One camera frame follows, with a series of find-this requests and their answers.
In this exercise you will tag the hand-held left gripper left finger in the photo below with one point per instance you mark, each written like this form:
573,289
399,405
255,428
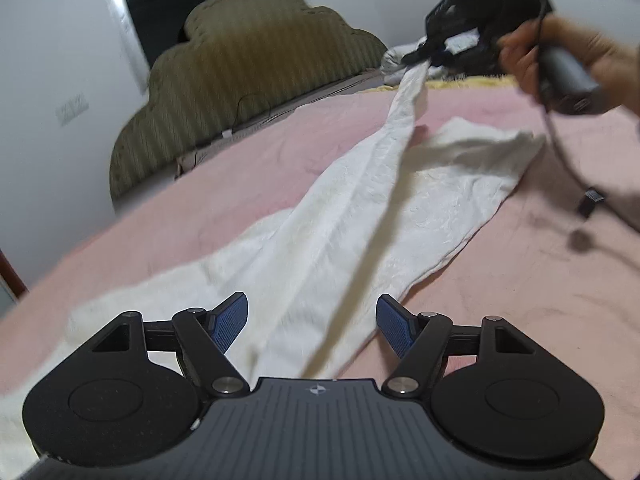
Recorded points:
229,321

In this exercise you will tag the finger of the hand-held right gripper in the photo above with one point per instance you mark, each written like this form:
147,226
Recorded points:
425,52

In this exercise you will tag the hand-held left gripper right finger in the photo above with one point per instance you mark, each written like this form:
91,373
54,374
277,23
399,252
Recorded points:
392,325

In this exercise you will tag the white towel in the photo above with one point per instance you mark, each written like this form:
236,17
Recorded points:
320,240

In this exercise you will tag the person's right forearm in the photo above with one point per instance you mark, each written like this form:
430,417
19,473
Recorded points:
617,72

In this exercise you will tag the person's right hand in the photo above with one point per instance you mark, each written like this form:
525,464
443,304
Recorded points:
522,57

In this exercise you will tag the yellow cloth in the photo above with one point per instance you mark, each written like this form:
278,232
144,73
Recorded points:
475,81

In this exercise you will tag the pink blanket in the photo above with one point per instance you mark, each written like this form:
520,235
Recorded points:
500,280

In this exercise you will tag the olive striped headboard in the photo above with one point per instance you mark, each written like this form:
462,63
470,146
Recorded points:
240,80

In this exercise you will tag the dark window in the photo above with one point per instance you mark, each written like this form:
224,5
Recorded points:
165,5

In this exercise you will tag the brown wooden door frame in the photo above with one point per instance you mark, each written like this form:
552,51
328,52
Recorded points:
12,275

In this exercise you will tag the white wall socket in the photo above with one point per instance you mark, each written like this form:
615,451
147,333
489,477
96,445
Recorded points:
65,112
81,104

